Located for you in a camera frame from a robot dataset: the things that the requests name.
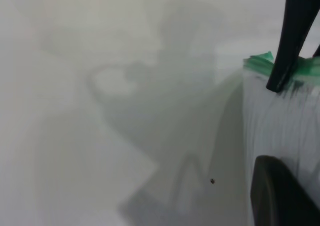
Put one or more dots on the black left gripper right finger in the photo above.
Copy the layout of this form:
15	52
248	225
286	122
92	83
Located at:
292	35

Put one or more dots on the clear plastic zip bag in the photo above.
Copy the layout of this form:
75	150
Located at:
257	64

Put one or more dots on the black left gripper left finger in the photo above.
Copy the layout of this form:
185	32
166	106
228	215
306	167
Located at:
275	198

